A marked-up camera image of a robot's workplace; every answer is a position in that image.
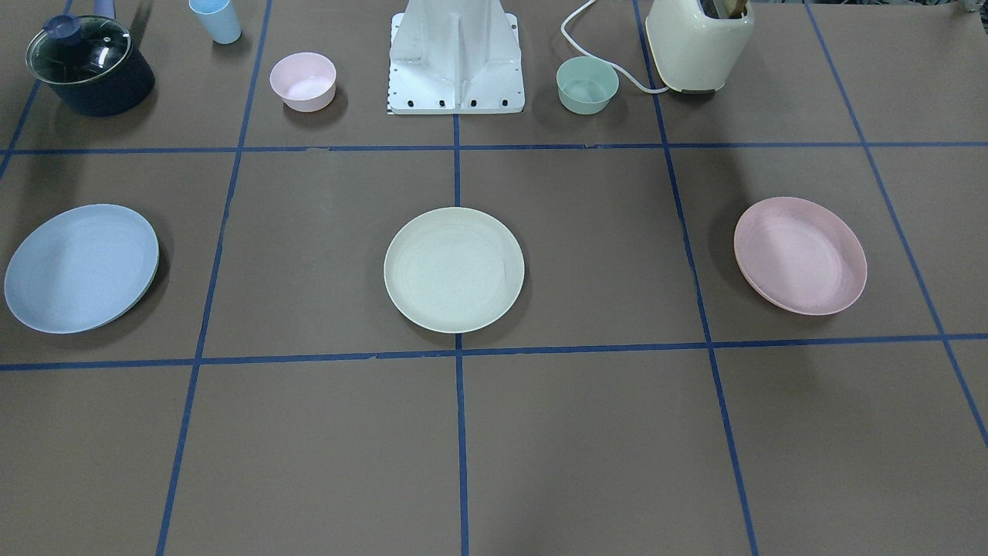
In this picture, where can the glass pot lid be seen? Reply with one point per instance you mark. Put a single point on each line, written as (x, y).
(77, 49)

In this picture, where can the cream plate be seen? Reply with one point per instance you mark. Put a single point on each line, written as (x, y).
(454, 270)

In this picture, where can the toast slice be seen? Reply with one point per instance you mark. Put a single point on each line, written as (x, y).
(725, 9)

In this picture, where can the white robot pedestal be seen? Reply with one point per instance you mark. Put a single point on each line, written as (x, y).
(455, 58)

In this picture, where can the pink bowl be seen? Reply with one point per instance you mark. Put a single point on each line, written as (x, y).
(305, 81)

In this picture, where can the light blue cup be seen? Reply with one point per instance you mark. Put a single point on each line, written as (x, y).
(219, 18)

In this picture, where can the cream toaster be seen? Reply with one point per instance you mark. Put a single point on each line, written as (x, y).
(694, 54)

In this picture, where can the light blue plate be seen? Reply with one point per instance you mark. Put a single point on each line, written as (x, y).
(82, 269)

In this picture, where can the pink plate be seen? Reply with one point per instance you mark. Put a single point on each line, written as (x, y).
(800, 256)

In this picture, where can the dark blue pot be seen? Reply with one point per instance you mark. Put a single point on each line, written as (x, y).
(114, 93)

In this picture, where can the green bowl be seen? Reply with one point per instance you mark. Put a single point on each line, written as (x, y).
(586, 85)

